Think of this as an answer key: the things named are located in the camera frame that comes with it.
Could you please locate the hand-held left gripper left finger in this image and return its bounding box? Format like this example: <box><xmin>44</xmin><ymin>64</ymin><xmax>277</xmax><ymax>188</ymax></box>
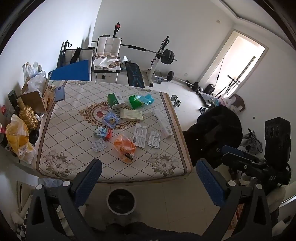
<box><xmin>26</xmin><ymin>158</ymin><xmax>102</xmax><ymax>241</ymax></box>

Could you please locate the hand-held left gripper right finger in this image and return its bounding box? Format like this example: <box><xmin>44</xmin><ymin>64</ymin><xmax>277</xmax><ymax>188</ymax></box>
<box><xmin>196</xmin><ymin>158</ymin><xmax>273</xmax><ymax>241</ymax></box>

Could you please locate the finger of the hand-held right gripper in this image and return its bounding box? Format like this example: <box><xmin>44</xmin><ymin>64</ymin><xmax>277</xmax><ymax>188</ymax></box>
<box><xmin>221</xmin><ymin>146</ymin><xmax>249</xmax><ymax>165</ymax></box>

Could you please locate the round white trash bin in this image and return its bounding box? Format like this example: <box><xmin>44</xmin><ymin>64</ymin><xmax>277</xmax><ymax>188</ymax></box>
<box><xmin>106</xmin><ymin>188</ymin><xmax>136</xmax><ymax>215</ymax></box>

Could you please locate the silver blister pack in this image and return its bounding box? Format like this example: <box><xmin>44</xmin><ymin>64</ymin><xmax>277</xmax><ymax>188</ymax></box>
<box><xmin>147</xmin><ymin>130</ymin><xmax>161</xmax><ymax>148</ymax></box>
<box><xmin>92</xmin><ymin>138</ymin><xmax>108</xmax><ymax>152</ymax></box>

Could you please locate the blue cartoon plastic packet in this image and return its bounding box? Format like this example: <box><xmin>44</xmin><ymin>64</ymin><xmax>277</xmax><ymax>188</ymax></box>
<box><xmin>102</xmin><ymin>111</ymin><xmax>120</xmax><ymax>128</ymax></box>

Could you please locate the person's right forearm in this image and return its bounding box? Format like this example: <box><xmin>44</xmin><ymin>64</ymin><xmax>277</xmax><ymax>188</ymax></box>
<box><xmin>264</xmin><ymin>184</ymin><xmax>288</xmax><ymax>212</ymax></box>

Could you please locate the black jacket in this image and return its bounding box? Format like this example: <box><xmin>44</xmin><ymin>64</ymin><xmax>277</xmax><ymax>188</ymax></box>
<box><xmin>184</xmin><ymin>105</ymin><xmax>243</xmax><ymax>169</ymax></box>

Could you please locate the black speaker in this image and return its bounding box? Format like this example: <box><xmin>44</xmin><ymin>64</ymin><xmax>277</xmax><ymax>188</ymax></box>
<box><xmin>264</xmin><ymin>117</ymin><xmax>291</xmax><ymax>165</ymax></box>

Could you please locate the brown stool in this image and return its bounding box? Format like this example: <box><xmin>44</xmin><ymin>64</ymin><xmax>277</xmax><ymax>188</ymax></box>
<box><xmin>228</xmin><ymin>93</ymin><xmax>245</xmax><ymax>114</ymax></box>

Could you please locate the small blue red carton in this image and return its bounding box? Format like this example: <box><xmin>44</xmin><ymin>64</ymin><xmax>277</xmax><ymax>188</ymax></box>
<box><xmin>93</xmin><ymin>126</ymin><xmax>112</xmax><ymax>141</ymax></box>

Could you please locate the orange plastic bag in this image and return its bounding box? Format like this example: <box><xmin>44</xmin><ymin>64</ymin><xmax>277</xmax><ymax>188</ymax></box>
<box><xmin>114</xmin><ymin>134</ymin><xmax>137</xmax><ymax>163</ymax></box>

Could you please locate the table with patterned cover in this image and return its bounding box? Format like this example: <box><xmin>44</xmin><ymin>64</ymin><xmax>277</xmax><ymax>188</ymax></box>
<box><xmin>35</xmin><ymin>80</ymin><xmax>193</xmax><ymax>183</ymax></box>

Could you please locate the white medicine leaflet box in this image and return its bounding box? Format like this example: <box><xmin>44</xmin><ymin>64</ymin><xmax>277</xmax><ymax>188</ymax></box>
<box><xmin>134</xmin><ymin>123</ymin><xmax>148</xmax><ymax>148</ymax></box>

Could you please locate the black tripod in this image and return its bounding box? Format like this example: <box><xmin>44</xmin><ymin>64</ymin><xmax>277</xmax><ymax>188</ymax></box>
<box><xmin>216</xmin><ymin>74</ymin><xmax>241</xmax><ymax>96</ymax></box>

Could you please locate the long white box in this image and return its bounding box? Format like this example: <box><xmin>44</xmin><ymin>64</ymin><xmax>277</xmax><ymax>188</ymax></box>
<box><xmin>152</xmin><ymin>108</ymin><xmax>174</xmax><ymax>139</ymax></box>

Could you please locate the long barbell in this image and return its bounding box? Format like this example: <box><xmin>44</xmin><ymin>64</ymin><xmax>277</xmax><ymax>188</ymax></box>
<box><xmin>173</xmin><ymin>77</ymin><xmax>204</xmax><ymax>93</ymax></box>

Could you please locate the yellowish flat box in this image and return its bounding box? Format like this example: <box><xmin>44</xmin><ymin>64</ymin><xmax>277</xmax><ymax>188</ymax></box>
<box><xmin>120</xmin><ymin>108</ymin><xmax>144</xmax><ymax>121</ymax></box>

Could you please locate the black white checkered cloth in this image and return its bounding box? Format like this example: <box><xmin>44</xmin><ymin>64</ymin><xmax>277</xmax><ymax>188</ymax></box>
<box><xmin>11</xmin><ymin>222</ymin><xmax>30</xmax><ymax>241</ymax></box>

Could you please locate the yellow plastic bag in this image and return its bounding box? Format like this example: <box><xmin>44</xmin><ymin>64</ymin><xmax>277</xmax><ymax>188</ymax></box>
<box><xmin>5</xmin><ymin>113</ymin><xmax>36</xmax><ymax>165</ymax></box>

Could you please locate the green white box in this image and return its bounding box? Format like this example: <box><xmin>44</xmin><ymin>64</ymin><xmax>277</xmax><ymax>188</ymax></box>
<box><xmin>107</xmin><ymin>93</ymin><xmax>125</xmax><ymax>110</ymax></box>

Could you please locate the golden bottle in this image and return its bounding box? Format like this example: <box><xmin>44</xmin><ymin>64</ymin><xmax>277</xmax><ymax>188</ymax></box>
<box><xmin>17</xmin><ymin>97</ymin><xmax>38</xmax><ymax>130</ymax></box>

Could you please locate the blue phone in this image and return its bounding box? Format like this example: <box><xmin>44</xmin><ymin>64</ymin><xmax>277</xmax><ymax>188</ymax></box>
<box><xmin>55</xmin><ymin>86</ymin><xmax>65</xmax><ymax>102</ymax></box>

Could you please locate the green blue packet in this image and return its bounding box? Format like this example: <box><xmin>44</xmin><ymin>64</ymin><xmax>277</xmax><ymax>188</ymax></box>
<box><xmin>129</xmin><ymin>93</ymin><xmax>154</xmax><ymax>110</ymax></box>

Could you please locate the dumbbell with black plate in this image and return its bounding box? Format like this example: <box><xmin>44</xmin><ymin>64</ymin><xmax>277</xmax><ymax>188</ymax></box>
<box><xmin>154</xmin><ymin>71</ymin><xmax>174</xmax><ymax>83</ymax></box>

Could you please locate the cardboard box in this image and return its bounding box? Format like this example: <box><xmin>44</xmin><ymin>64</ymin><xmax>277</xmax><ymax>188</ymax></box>
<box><xmin>18</xmin><ymin>75</ymin><xmax>50</xmax><ymax>114</ymax></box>

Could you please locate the white plastic bag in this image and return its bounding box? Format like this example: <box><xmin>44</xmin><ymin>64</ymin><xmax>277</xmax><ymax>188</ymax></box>
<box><xmin>27</xmin><ymin>74</ymin><xmax>48</xmax><ymax>98</ymax></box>

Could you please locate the blue mat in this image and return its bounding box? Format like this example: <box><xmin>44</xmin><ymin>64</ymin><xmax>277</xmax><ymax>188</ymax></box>
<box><xmin>50</xmin><ymin>60</ymin><xmax>90</xmax><ymax>81</ymax></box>

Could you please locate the dark bottle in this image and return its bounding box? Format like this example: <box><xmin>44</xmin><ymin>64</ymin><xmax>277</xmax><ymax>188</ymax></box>
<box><xmin>8</xmin><ymin>90</ymin><xmax>20</xmax><ymax>112</ymax></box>

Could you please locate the barbell with black plates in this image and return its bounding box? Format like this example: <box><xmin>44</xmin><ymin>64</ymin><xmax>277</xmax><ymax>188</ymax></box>
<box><xmin>121</xmin><ymin>43</ymin><xmax>177</xmax><ymax>65</ymax></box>

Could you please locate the black weight bench pad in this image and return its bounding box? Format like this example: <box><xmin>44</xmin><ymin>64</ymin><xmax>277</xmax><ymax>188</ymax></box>
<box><xmin>125</xmin><ymin>61</ymin><xmax>146</xmax><ymax>88</ymax></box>

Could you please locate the white barbell rack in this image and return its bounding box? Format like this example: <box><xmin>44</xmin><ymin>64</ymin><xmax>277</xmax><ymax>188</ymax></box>
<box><xmin>148</xmin><ymin>36</ymin><xmax>170</xmax><ymax>87</ymax></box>

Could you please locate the white beige cloth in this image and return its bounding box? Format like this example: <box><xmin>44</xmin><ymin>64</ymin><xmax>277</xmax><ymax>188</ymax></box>
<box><xmin>93</xmin><ymin>55</ymin><xmax>122</xmax><ymax>71</ymax></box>

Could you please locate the grey folding chair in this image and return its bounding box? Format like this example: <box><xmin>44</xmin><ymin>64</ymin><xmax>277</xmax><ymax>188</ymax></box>
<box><xmin>57</xmin><ymin>40</ymin><xmax>95</xmax><ymax>69</ymax></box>

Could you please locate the white padded chair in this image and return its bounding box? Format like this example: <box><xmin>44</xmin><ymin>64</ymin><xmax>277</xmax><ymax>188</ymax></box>
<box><xmin>92</xmin><ymin>35</ymin><xmax>122</xmax><ymax>81</ymax></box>

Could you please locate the white door frame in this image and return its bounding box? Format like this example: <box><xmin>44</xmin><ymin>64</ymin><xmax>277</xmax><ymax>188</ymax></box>
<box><xmin>198</xmin><ymin>29</ymin><xmax>270</xmax><ymax>98</ymax></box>

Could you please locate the red black exercise handle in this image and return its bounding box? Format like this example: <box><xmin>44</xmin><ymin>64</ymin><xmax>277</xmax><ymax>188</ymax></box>
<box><xmin>112</xmin><ymin>22</ymin><xmax>122</xmax><ymax>37</ymax></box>

